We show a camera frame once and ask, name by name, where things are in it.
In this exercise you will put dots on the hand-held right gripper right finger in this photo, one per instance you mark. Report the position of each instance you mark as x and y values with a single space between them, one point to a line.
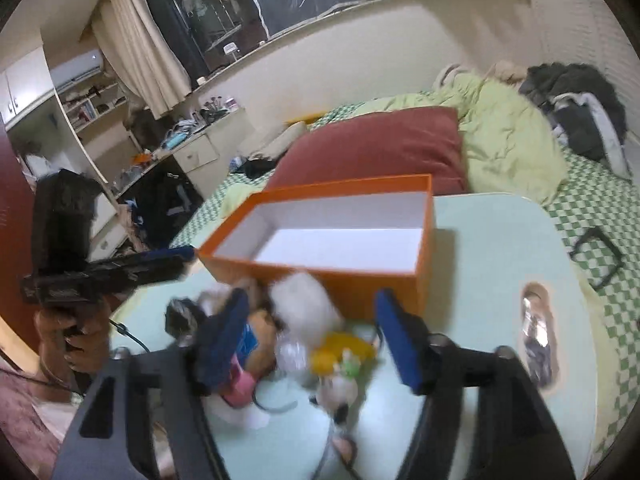
400 345

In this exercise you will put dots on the pile of dark clothes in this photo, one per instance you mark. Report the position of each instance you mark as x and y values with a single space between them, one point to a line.
580 100

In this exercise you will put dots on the orange cardboard box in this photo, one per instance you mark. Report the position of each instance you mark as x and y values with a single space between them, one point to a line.
325 240

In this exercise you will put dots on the white fluffy plush toy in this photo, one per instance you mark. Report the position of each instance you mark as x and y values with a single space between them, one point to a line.
305 300

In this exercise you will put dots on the cluttered shelf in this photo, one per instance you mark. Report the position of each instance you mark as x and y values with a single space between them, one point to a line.
100 110

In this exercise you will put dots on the yellow plush toy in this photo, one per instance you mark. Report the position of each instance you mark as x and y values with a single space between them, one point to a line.
340 350

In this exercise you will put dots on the white wall cabinet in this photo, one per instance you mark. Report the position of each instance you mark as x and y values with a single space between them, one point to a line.
22 87

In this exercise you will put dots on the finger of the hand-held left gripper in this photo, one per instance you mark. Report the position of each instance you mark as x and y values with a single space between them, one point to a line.
150 262

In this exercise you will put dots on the person's left hand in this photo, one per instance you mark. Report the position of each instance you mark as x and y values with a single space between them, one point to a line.
80 340

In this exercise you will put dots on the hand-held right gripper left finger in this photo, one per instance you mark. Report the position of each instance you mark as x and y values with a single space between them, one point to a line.
227 345

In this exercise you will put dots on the black and white toy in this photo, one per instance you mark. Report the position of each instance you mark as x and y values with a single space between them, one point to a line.
181 317

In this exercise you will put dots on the light green duvet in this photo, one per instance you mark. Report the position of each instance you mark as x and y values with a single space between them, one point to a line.
505 135

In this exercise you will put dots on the black cloth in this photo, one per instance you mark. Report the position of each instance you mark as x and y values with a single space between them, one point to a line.
252 166

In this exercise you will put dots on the small white plush toy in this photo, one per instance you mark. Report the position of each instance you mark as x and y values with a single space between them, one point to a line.
337 395

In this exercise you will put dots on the green checkered bedsheet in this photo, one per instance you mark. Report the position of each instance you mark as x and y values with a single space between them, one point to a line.
600 210

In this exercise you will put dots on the white air conditioner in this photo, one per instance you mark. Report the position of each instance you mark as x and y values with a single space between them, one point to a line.
77 70

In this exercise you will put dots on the window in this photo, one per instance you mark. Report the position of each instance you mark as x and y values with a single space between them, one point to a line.
280 0

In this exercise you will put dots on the black rectangular frame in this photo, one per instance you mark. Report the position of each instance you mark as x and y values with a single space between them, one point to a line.
612 255

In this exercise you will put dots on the brown plush toy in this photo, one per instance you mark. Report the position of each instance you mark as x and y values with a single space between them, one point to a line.
255 355

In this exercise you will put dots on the red pillow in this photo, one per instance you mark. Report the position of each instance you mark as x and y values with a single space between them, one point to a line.
380 145

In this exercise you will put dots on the clear plastic item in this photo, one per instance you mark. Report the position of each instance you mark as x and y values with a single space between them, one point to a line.
292 352

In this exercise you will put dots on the white desk with drawers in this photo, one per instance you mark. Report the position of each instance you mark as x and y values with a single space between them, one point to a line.
205 150

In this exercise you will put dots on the beige pillow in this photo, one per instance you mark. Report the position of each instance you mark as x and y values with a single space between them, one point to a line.
275 140

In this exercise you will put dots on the pink fuzzy cloth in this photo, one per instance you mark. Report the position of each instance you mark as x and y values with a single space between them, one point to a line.
22 410

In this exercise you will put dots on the shiny silver object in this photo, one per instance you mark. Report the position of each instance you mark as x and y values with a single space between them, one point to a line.
537 335

